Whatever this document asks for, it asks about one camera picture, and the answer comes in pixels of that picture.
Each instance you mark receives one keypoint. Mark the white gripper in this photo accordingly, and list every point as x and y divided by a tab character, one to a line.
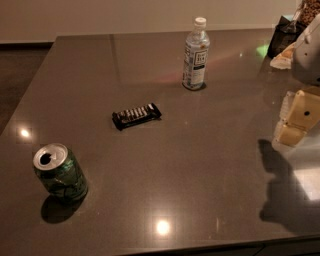
308	58

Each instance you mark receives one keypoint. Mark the black rxbar chocolate bar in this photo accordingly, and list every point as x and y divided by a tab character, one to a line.
135	116

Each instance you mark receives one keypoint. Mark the white wrapped snack packet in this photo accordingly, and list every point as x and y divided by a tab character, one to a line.
284	59

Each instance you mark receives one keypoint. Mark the black snack bag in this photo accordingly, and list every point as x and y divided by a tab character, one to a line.
283	36

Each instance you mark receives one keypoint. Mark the jar of nuts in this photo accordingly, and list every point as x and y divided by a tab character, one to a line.
309	10

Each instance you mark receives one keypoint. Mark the clear plastic water bottle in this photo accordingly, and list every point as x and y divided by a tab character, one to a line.
195	55

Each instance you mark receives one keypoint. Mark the green soda can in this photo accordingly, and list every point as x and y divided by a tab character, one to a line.
59	171

